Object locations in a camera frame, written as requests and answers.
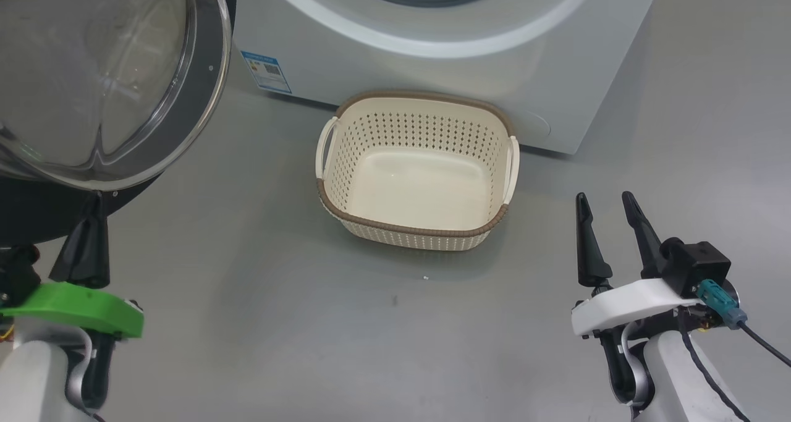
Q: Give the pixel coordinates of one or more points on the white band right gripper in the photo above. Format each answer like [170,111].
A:
[618,304]

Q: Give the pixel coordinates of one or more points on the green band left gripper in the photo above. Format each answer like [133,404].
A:
[74,301]

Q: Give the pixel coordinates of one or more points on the white front-load washing machine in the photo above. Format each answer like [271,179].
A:
[494,82]

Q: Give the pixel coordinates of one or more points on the cream perforated laundry basket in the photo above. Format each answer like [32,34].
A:
[420,181]

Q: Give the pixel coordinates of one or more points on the blue white energy label sticker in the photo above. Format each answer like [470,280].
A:
[267,71]

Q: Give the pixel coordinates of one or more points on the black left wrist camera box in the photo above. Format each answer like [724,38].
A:
[15,274]

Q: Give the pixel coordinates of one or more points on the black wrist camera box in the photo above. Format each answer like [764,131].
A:
[698,264]
[15,274]

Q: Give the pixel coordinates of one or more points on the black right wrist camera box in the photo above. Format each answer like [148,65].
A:
[698,264]

